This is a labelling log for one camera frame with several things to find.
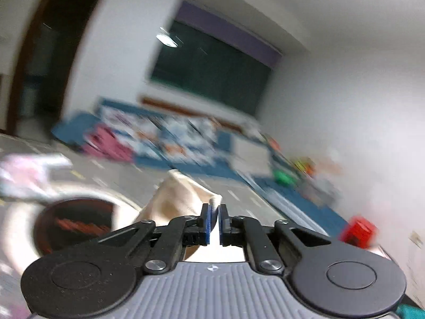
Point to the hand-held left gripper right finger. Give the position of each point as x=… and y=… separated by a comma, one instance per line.
x=223, y=222

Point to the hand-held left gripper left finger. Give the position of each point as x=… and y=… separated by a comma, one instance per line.
x=207, y=222

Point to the cream sweatshirt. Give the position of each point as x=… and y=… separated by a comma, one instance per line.
x=172, y=199

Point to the plain grey pillow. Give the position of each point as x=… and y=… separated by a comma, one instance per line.
x=250, y=156

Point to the green round cushion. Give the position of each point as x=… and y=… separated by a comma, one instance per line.
x=284, y=176

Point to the square butterfly print pillow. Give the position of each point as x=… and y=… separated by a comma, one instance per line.
x=189, y=139

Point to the grey star-print tablecloth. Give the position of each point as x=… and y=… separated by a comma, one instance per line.
x=132, y=179

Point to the brown plush toy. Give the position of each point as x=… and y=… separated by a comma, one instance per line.
x=303, y=166

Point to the clear plastic storage box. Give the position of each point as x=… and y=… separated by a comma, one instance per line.
x=318, y=189

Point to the wide butterfly print pillow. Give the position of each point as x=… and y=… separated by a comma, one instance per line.
x=132, y=129

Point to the red plastic stool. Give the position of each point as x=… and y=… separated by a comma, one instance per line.
x=360, y=231

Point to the round black induction cooker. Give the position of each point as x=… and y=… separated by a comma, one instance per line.
x=66, y=222

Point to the dark window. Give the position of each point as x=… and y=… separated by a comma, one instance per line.
x=212, y=69

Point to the blue sectional sofa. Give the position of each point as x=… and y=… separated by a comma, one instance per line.
x=71, y=126

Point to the pale pink printed cloth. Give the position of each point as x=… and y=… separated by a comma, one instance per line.
x=26, y=176

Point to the brown wooden wall rail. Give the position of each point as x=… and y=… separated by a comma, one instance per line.
x=166, y=103

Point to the white wall socket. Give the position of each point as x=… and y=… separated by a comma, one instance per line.
x=415, y=238

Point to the dark wooden door frame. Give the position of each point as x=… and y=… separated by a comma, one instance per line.
x=25, y=73

